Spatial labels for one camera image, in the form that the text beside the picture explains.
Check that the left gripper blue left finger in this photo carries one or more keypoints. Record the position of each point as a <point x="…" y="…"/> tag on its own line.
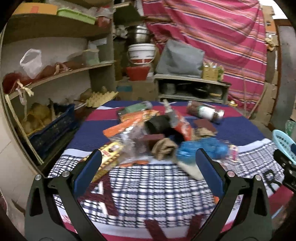
<point x="72" y="185"/>

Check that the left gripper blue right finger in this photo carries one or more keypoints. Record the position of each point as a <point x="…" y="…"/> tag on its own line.
<point x="224" y="185"/>

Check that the red snack wrapper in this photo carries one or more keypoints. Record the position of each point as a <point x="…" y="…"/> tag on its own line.
<point x="181" y="125"/>

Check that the silver printed snack wrapper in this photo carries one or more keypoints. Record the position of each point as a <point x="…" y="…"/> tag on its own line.
<point x="170" y="112"/>

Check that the pink candy wrapper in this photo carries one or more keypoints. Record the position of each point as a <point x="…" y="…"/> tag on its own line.
<point x="233" y="153"/>

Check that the black R letter sticker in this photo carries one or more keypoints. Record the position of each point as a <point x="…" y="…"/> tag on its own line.
<point x="269" y="177"/>

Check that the dark blue plastic crate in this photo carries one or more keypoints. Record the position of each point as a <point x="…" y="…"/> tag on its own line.
<point x="44" y="141"/>

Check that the orange yellow snack wrapper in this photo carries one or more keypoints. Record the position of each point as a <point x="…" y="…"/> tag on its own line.
<point x="110" y="158"/>

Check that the striped checkered tablecloth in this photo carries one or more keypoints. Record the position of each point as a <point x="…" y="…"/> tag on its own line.
<point x="159" y="201"/>

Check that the light blue plastic basket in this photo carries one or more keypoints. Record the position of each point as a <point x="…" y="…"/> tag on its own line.
<point x="285" y="144"/>

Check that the beige crumpled cloth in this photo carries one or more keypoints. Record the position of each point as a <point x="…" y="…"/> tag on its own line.
<point x="164" y="148"/>

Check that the glass jar with metal lid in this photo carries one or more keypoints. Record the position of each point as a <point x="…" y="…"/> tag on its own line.
<point x="205" y="111"/>

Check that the clear orange-top plastic bag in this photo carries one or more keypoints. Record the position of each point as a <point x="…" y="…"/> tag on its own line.
<point x="129" y="134"/>

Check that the yellow egg carton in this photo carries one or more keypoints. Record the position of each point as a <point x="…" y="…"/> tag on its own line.
<point x="98" y="99"/>

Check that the green orange snack packet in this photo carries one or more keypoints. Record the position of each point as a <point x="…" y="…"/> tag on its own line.
<point x="143" y="110"/>

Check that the wooden utensil holder box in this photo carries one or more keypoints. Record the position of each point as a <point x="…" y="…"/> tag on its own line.
<point x="210" y="72"/>

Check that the grey low shelf unit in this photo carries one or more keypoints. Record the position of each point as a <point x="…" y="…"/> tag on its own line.
<point x="183" y="88"/>

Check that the green leafy vegetables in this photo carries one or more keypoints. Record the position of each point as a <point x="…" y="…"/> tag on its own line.
<point x="220" y="73"/>

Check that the white plastic bag on shelf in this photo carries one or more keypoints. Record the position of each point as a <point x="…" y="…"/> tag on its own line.
<point x="31" y="63"/>

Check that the red plastic basin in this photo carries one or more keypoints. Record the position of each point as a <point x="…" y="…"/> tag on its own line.
<point x="138" y="73"/>

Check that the grey cloth cover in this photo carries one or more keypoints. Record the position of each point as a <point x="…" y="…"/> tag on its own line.
<point x="182" y="59"/>

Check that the white plastic bucket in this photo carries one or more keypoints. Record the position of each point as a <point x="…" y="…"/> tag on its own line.
<point x="143" y="53"/>

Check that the red striped hanging curtain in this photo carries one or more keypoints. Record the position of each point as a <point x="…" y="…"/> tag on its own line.
<point x="231" y="33"/>

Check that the stainless steel pots stack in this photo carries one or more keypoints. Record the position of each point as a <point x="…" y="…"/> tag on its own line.
<point x="138" y="34"/>

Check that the green plastic tray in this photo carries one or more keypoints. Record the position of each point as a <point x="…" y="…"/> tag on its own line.
<point x="76" y="15"/>

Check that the orange cardboard box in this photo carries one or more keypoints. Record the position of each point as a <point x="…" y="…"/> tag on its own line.
<point x="36" y="8"/>

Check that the wooden wall shelf unit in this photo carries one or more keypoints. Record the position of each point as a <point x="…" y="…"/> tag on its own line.
<point x="77" y="58"/>

